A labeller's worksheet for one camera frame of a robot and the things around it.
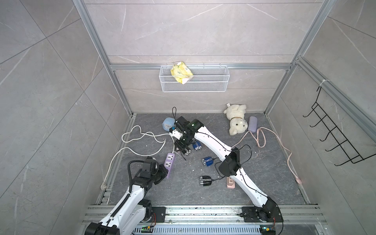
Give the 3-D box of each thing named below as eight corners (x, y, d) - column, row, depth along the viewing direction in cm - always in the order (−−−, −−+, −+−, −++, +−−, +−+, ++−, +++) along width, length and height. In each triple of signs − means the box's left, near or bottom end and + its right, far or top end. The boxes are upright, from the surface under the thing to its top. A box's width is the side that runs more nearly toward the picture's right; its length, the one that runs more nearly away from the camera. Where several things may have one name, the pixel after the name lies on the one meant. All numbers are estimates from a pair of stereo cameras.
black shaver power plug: (199, 186, 85) (200, 184, 82) (199, 177, 88) (199, 175, 86) (211, 186, 85) (212, 184, 82) (210, 177, 88) (211, 175, 86)
